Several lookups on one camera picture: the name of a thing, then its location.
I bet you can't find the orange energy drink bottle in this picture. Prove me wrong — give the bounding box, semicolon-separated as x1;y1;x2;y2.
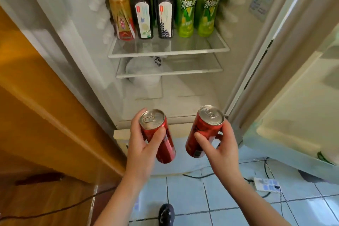
107;0;136;41

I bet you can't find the person's right hand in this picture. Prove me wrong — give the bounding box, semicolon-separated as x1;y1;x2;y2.
194;120;242;181

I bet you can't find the printed clear plastic bag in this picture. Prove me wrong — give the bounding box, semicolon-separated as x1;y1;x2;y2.
125;55;170;86

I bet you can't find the person's left hand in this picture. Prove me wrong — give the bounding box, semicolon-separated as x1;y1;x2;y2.
124;108;167;184

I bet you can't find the long black extension cable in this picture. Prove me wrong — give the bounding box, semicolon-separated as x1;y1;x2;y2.
0;187;117;221

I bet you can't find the deep clear door bin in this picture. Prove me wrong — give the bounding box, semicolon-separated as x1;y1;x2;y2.
242;120;339;184

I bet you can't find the person's black left shoe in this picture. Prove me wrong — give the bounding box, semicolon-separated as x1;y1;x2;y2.
158;203;175;226

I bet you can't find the thick black power cable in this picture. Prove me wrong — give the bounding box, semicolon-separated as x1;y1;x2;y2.
183;171;215;179

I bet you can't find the person's left forearm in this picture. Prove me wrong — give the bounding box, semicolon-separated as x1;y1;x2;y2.
94;178;143;226

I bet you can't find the black appliance cable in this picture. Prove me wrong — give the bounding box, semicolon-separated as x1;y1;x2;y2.
263;158;273;179

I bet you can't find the green tea bottle lime cap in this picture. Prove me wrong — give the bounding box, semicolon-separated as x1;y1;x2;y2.
196;0;224;37
174;0;199;38

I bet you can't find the glass fridge shelf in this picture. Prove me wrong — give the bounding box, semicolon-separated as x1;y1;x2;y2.
108;28;230;59

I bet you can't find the person's right forearm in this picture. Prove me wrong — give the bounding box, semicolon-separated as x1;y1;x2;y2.
225;175;292;226

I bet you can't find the thin black cable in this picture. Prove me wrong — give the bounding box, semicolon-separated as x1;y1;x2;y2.
280;191;300;226

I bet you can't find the glass crisper cover shelf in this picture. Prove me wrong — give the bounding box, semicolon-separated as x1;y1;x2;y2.
115;53;224;79

